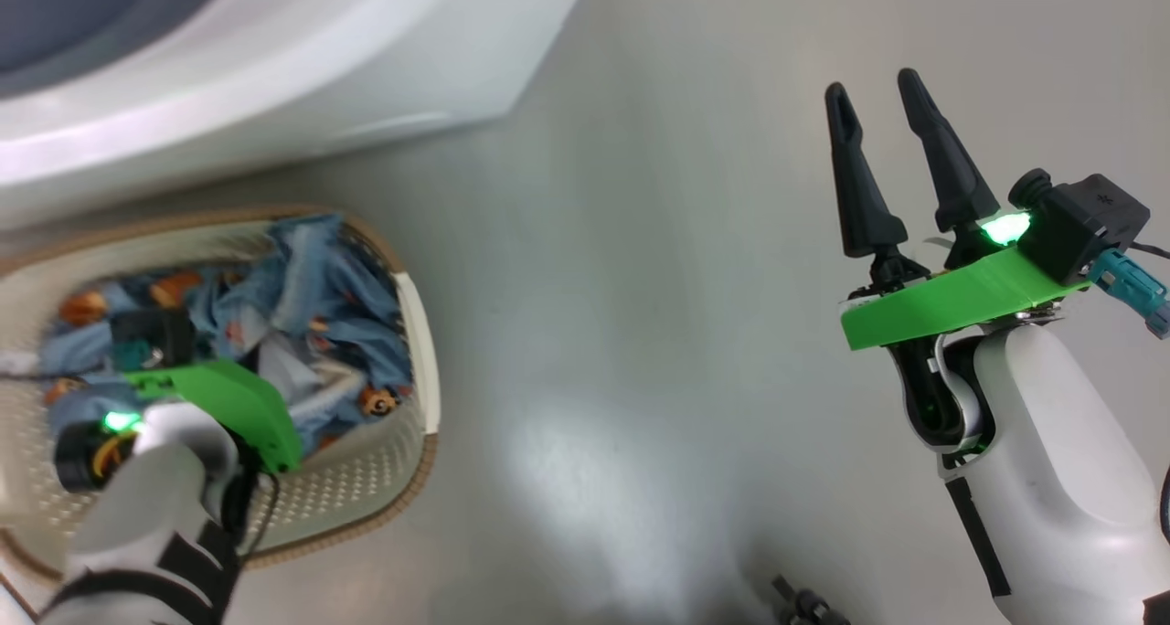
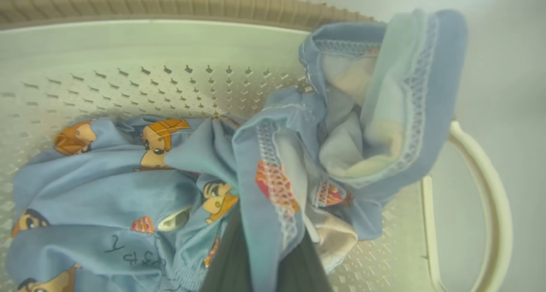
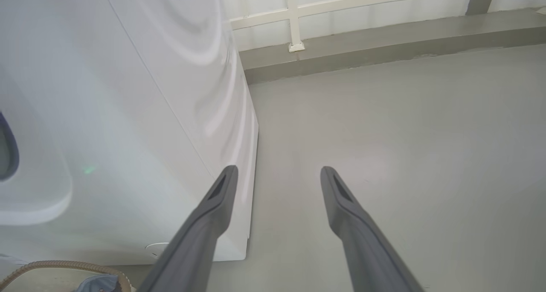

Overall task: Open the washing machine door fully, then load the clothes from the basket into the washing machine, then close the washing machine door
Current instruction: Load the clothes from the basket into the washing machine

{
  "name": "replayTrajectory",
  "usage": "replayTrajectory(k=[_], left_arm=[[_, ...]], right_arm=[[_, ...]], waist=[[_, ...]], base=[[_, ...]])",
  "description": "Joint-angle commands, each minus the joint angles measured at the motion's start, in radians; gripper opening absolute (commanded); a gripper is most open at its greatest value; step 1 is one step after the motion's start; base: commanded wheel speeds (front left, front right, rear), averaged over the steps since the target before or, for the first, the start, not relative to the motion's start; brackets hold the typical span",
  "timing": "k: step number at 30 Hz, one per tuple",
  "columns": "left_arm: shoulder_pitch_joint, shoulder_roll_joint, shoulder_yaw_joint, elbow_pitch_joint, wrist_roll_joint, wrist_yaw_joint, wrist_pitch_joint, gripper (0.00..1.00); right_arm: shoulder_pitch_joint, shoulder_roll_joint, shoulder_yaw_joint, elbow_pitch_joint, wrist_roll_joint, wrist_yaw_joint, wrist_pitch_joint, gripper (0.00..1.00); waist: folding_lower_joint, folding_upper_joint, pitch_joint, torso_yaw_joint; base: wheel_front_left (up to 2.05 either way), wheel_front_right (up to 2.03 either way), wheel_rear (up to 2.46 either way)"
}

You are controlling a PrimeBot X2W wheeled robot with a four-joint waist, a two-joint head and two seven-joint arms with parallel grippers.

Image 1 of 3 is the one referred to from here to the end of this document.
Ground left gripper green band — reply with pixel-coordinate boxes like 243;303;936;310
123;360;303;475

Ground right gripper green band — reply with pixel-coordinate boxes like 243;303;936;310
824;68;1093;452

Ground blue bear-print clothes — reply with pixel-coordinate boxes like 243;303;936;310
41;214;414;452

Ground cream perforated laundry basket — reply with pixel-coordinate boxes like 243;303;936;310
0;207;441;608

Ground white front-load washing machine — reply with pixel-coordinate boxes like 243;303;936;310
0;0;595;233

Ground teal left camera connector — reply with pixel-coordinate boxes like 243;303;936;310
117;335;167;372

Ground teal camera connector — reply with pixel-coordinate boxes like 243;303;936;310
1088;249;1170;338
117;335;167;372

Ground teal right camera connector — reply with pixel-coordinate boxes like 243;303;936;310
1088;249;1170;338

